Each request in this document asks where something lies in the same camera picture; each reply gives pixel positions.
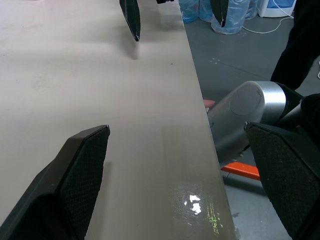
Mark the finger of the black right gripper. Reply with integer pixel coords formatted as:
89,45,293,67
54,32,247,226
119,0,141,42
209,0,230,28

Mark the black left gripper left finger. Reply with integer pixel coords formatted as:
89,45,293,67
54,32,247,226
0,124,111,240

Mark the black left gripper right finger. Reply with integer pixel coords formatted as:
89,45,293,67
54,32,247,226
244,121,320,240

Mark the plastic-wrapped water bottle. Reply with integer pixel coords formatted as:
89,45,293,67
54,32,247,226
210,0,248,36
198,0,214,23
179,0,202,24
244,0,259,20

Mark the orange metal bar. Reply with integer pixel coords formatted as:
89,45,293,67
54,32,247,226
220,161,261,182

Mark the white appliance with blue panel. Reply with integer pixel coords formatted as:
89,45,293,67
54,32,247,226
256,0,298,19

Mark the silver robot body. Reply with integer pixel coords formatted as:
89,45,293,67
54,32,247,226
206,80,320,166

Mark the person in black clothes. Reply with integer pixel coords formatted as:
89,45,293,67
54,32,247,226
270,0,320,90

